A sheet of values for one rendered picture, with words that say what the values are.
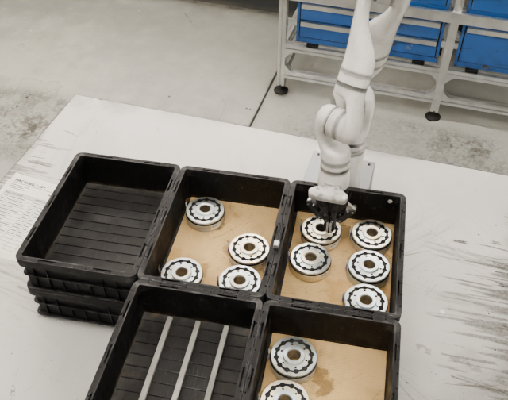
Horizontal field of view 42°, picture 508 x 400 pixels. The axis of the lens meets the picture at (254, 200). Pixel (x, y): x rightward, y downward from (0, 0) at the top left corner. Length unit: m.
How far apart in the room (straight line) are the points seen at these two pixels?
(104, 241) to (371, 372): 0.75
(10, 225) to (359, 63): 1.15
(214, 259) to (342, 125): 0.49
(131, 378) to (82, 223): 0.51
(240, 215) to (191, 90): 2.00
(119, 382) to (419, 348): 0.73
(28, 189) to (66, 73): 1.89
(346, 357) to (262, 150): 0.90
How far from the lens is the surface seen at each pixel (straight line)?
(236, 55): 3.98
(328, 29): 3.41
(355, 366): 1.50
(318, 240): 1.68
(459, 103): 3.53
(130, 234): 1.76
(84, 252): 1.74
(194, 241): 1.71
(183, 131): 2.27
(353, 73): 1.42
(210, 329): 1.54
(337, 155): 1.49
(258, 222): 1.75
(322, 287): 1.62
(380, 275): 1.63
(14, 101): 3.83
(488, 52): 3.39
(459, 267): 1.91
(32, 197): 2.12
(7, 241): 2.01
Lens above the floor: 2.10
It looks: 44 degrees down
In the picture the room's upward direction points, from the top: straight up
